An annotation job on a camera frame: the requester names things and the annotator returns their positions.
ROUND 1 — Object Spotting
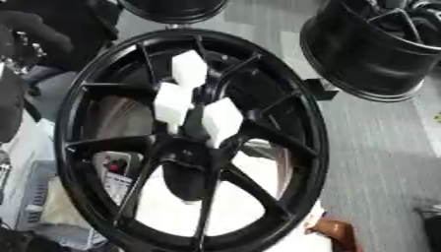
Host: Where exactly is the black spoked wheel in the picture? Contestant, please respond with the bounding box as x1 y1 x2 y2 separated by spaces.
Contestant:
53 29 331 252

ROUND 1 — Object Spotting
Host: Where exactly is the black wheel rim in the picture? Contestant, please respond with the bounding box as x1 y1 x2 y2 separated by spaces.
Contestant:
297 0 441 103
115 0 231 25

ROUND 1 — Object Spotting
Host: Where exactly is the brown object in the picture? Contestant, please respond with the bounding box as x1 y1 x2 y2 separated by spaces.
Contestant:
304 217 358 252

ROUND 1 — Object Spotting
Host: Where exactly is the person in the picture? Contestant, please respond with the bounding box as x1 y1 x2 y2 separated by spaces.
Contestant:
0 0 124 144

